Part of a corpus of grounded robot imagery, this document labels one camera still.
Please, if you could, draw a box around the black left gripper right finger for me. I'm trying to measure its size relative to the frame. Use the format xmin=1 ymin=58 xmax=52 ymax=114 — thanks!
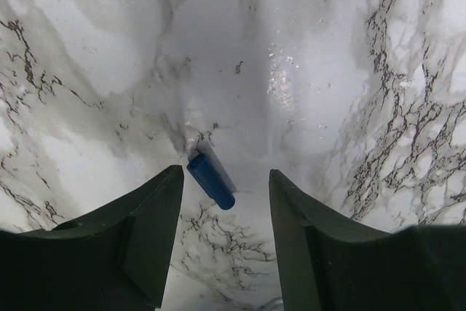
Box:
xmin=269 ymin=170 xmax=465 ymax=310

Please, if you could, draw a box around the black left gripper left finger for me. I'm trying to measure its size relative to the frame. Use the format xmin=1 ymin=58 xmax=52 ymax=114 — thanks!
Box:
xmin=1 ymin=165 xmax=184 ymax=310

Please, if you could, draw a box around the blue marker cap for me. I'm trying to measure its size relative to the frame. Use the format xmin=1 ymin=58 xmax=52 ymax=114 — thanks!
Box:
xmin=186 ymin=153 xmax=235 ymax=210

